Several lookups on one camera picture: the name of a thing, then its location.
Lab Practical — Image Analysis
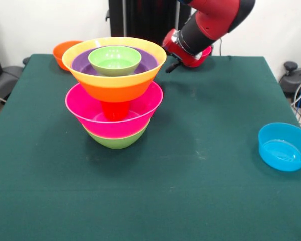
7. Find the medium green bowl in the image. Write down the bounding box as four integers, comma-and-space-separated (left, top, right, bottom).
83, 123, 149, 150

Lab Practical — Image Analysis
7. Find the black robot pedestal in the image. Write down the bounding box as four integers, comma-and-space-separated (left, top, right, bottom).
105, 0, 193, 56

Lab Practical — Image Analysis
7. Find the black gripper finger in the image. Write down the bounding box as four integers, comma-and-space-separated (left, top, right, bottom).
165, 61, 182, 74

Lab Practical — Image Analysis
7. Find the large pink bowl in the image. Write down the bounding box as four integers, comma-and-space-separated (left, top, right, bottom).
65, 81, 164, 139

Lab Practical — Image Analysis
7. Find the orange cup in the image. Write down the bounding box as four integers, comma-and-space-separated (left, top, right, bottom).
100, 100, 130, 121

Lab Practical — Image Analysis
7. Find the black chair base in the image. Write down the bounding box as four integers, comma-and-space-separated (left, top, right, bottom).
0, 65, 23, 103
279, 61, 301, 109

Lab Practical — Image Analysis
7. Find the dark green tablecloth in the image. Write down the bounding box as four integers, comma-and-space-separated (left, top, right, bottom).
0, 54, 301, 241

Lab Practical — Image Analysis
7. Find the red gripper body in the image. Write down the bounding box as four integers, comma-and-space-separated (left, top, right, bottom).
161, 28, 204, 68

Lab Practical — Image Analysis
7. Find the large orange bowl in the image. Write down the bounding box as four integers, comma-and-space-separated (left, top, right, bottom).
62, 37, 167, 103

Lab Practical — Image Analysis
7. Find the small green bowl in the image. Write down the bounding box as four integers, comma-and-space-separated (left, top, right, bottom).
88, 45, 142, 77

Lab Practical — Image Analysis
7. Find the small pink-red bowl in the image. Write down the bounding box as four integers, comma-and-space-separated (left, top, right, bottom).
202, 45, 213, 62

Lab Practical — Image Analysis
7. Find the small blue bowl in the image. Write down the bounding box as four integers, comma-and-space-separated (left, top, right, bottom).
258, 122, 301, 172

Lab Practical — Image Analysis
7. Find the small orange bowl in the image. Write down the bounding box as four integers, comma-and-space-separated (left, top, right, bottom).
52, 40, 83, 72

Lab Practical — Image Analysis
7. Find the purple bowl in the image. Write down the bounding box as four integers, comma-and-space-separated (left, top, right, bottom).
71, 46, 158, 77

